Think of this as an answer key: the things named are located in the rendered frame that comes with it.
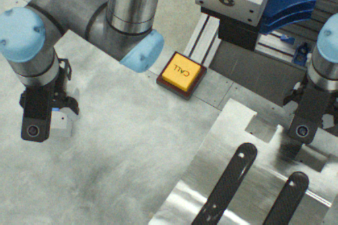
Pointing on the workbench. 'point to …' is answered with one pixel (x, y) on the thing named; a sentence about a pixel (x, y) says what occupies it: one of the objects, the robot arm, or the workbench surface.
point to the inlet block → (61, 122)
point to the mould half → (179, 202)
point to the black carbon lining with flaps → (242, 165)
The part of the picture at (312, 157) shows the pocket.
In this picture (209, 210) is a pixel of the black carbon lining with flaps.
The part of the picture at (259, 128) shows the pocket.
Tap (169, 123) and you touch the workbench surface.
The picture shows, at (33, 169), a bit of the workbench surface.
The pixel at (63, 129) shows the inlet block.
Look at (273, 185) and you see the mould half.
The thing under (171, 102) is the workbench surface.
